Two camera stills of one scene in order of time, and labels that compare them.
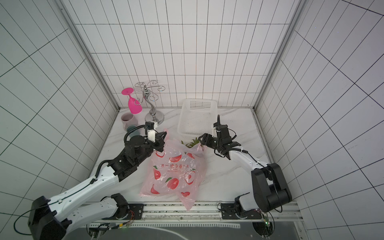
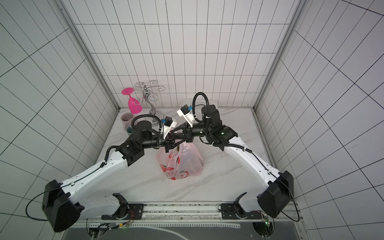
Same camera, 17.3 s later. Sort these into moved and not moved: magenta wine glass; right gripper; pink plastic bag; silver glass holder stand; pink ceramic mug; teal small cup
Moved: pink plastic bag; right gripper
Not moved: pink ceramic mug; silver glass holder stand; teal small cup; magenta wine glass
